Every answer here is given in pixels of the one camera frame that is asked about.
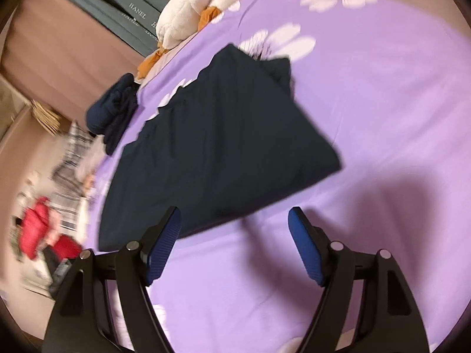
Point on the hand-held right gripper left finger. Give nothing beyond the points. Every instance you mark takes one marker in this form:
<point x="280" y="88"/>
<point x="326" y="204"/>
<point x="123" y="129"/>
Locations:
<point x="165" y="242"/>

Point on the red quilted jacket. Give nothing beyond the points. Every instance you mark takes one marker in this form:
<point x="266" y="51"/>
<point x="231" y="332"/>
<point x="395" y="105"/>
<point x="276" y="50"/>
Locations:
<point x="35" y="228"/>

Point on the grey padded panels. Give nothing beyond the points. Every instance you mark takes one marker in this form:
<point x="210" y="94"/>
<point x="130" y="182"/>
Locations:
<point x="110" y="7"/>

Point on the white plush duck toy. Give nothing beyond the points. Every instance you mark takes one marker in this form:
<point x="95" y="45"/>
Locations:
<point x="191" y="3"/>

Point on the navy blue clothing pile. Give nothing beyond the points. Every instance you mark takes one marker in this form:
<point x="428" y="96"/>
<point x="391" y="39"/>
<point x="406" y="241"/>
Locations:
<point x="110" y="110"/>

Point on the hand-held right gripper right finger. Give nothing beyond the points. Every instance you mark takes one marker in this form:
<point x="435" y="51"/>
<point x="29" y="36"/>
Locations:
<point x="303" y="242"/>

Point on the large dark green shirt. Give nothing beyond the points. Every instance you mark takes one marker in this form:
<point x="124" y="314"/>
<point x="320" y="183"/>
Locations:
<point x="220" y="147"/>

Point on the purple floral bed sheet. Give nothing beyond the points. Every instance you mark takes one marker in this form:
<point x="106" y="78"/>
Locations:
<point x="386" y="117"/>

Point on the plaid cloth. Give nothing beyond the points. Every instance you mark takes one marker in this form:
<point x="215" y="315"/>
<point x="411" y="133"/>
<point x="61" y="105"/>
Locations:
<point x="70" y="165"/>

